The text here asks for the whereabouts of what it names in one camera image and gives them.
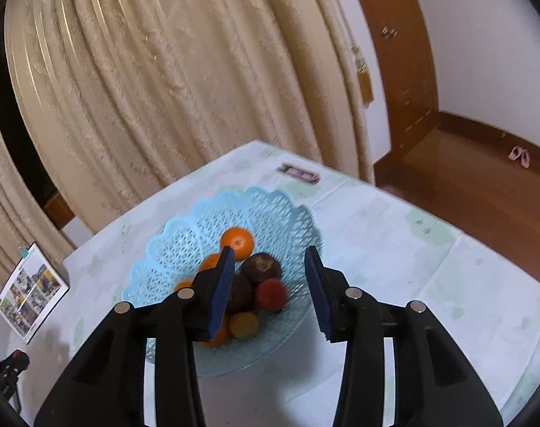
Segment brown kiwi-like fruit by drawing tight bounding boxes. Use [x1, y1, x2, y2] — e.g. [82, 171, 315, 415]
[228, 311, 260, 340]

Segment dark passion fruit front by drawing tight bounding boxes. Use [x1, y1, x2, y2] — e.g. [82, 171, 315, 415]
[226, 274, 255, 316]

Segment smooth orange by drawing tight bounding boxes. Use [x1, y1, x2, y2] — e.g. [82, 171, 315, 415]
[198, 253, 220, 272]

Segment red cherry tomato back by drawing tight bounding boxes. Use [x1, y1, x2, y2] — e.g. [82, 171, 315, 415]
[255, 278, 287, 313]

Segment small mandarin with stem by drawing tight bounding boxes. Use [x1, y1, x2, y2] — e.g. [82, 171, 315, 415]
[220, 227, 255, 261]

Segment large rough orange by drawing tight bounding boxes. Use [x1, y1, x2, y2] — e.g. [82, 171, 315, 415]
[201, 316, 229, 348]

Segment yellow-orange citrus fruit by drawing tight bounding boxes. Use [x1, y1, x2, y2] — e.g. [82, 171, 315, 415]
[174, 280, 193, 292]

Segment photo collage card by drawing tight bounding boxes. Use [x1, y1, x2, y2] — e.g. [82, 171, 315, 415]
[0, 243, 69, 343]

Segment white printed tablecloth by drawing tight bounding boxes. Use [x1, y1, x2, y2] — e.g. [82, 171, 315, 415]
[19, 142, 540, 426]

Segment teal binder clip left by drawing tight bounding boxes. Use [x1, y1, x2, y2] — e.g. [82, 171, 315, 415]
[18, 246, 29, 258]

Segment beige curtain left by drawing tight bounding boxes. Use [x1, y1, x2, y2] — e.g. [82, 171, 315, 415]
[0, 132, 74, 283]

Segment beige curtain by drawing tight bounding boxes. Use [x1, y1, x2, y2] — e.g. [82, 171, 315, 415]
[4, 0, 374, 231]
[0, 132, 74, 283]

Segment light blue lace basket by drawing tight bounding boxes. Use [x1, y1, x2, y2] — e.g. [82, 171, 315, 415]
[120, 186, 325, 379]

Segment pink thread snips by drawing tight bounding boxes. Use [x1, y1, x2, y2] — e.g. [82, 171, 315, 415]
[277, 163, 320, 185]

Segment pink slippers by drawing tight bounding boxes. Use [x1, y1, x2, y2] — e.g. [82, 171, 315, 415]
[508, 146, 530, 169]

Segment curtain tassel tieback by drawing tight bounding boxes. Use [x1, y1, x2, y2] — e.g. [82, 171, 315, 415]
[334, 0, 374, 107]

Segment beige curtain right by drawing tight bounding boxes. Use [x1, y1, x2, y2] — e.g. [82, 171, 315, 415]
[4, 0, 374, 231]

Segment wooden door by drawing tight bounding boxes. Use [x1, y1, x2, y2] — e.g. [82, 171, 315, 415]
[359, 0, 438, 156]

